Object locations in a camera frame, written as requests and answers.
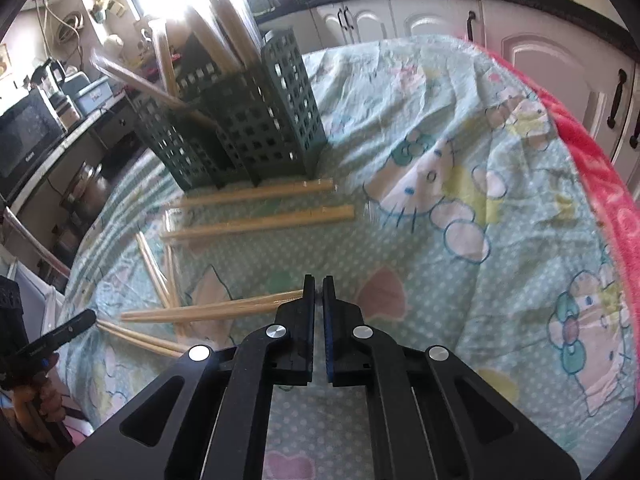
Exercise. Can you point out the green plastic utensil basket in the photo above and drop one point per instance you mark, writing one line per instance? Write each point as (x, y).
(280, 110)

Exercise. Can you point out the person's left hand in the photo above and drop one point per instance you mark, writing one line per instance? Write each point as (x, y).
(47, 405)

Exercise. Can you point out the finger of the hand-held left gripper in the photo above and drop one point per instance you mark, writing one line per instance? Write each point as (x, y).
(70, 327)

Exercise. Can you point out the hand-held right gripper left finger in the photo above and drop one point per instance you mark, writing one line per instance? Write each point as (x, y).
(310, 320)

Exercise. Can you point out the metal shelf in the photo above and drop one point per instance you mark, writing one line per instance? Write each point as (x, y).
(30, 195)

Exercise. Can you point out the black microwave oven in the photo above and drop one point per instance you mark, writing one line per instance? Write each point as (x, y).
(25, 135)

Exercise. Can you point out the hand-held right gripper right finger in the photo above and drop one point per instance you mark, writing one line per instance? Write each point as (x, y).
(328, 330)

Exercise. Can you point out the stack of steel pots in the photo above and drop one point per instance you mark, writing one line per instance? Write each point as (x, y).
(85, 185)

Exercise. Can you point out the blue plastic box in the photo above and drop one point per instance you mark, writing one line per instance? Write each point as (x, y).
(97, 94)

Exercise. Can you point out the pink blanket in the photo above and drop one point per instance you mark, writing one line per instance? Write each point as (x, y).
(600, 170)

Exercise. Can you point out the chopstick pair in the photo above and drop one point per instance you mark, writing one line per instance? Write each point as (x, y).
(150, 270)
(270, 221)
(212, 40)
(172, 275)
(145, 338)
(164, 60)
(145, 89)
(260, 192)
(200, 310)
(240, 20)

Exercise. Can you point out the cartoon printed bed sheet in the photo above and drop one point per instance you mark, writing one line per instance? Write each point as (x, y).
(450, 185)

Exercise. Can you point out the blender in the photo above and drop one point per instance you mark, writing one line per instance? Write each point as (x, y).
(50, 77)

